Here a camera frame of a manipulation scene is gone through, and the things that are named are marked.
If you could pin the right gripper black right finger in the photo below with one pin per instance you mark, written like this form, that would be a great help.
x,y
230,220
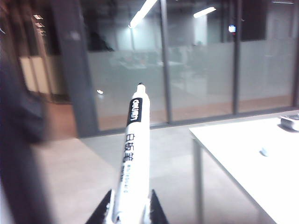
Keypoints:
x,y
157,210

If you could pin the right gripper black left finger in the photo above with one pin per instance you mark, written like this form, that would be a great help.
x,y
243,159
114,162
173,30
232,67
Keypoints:
x,y
102,210

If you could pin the white whiteboard marker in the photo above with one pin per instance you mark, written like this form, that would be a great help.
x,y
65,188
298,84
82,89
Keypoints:
x,y
136,144

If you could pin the white table with grey legs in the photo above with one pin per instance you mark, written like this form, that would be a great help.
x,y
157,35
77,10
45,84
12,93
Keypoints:
x,y
252,154

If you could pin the small grey object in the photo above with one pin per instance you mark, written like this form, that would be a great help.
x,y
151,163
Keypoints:
x,y
264,152

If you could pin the frosted glass partition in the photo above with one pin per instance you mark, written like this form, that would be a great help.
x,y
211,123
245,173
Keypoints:
x,y
203,77

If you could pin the dark grey pillar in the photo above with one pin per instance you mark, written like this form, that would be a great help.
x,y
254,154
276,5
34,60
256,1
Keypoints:
x,y
74,70

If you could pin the grey box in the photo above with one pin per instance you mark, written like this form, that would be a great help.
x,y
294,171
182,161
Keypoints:
x,y
289,121

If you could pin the small glowing screen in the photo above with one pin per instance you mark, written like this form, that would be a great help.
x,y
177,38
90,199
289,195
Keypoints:
x,y
232,29

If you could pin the long ceiling light strip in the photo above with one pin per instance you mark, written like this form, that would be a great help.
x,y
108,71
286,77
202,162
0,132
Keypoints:
x,y
142,14

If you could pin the short ceiling light strip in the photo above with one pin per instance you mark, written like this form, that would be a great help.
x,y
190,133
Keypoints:
x,y
204,12

